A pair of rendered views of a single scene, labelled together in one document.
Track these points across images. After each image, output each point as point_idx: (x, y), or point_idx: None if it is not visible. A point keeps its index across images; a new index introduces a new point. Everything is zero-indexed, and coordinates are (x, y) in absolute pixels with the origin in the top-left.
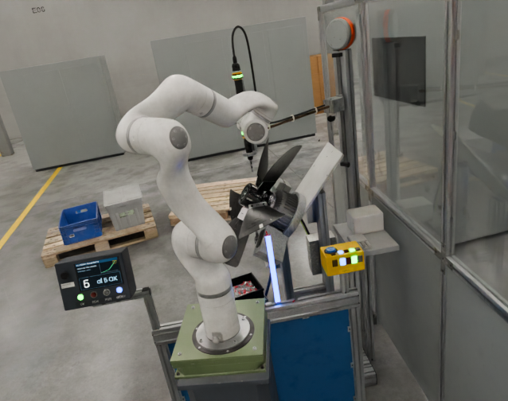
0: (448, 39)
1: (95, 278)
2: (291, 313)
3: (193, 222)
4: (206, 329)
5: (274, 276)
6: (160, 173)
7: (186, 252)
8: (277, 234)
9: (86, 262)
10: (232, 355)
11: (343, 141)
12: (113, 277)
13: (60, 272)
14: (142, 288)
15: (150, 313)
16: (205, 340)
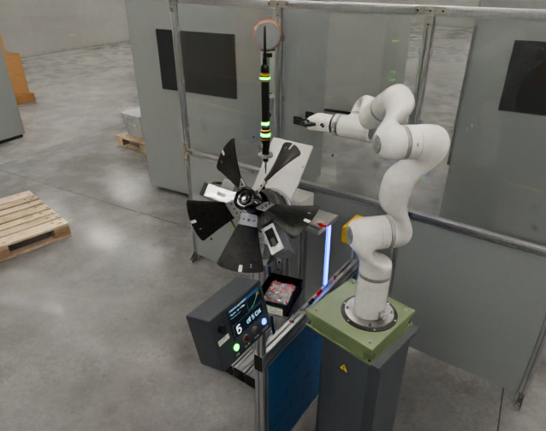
0: (425, 54)
1: (245, 319)
2: (335, 289)
3: (406, 214)
4: (372, 312)
5: (327, 262)
6: (417, 174)
7: (377, 246)
8: (280, 229)
9: (236, 305)
10: (400, 321)
11: None
12: (258, 309)
13: (216, 327)
14: None
15: (263, 339)
16: (370, 322)
